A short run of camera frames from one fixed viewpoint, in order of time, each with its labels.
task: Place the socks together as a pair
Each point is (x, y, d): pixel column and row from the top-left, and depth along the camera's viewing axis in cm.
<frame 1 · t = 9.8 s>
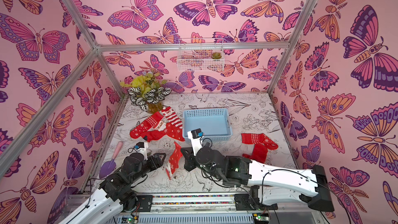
left hand: (163, 155, 80), fingers open
right hand: (180, 148, 63), fingers closed
light blue plastic basket: (214, 123, 105), on the table
purple pink garden trowel: (109, 166, 87), on the table
red snowflake patterned sock: (142, 130, 102), on the table
red white striped santa sock: (171, 116, 108), on the table
red santa snowflake sock: (161, 128, 102), on the table
glass vase with plant: (146, 92, 91), point 25 cm above the table
red snowflake patterned sock 2: (261, 143, 94), on the table
red santa snowflake sock 2: (175, 156, 74), point 16 cm above the table

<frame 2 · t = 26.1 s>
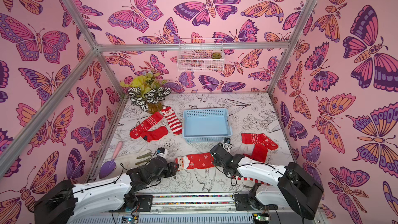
left hand: (178, 166, 84), fingers open
right hand: (217, 156, 87), fingers open
red santa snowflake sock: (195, 161, 87), point 2 cm above the table
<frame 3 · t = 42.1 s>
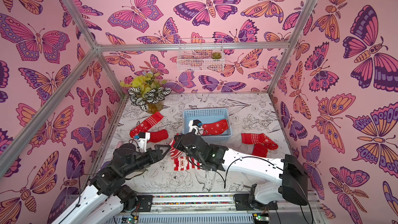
left hand: (167, 148, 71), fingers open
right hand: (171, 135, 70), fingers closed
red white striped santa sock: (174, 152, 80), point 12 cm above the table
red santa snowflake sock: (215, 127, 100), point 3 cm above the table
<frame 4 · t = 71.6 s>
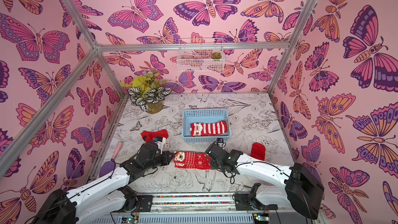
left hand: (176, 154, 83), fingers closed
right hand: (214, 160, 83), fingers closed
red snowflake patterned sock: (150, 135, 97), point 3 cm above the table
red white striped santa sock: (201, 129, 99), point 3 cm above the table
red santa snowflake sock: (195, 160, 85), point 5 cm above the table
red snowflake patterned sock 2: (258, 151, 92), on the table
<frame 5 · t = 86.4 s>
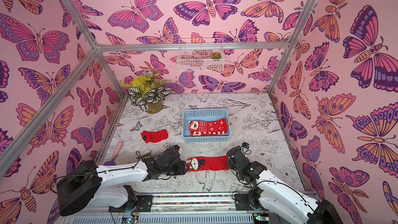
left hand: (189, 168, 83), fingers open
right hand: (230, 159, 84), fingers open
red santa snowflake sock: (202, 128, 97), point 6 cm above the table
red snowflake patterned sock 2: (208, 163, 87), on the table
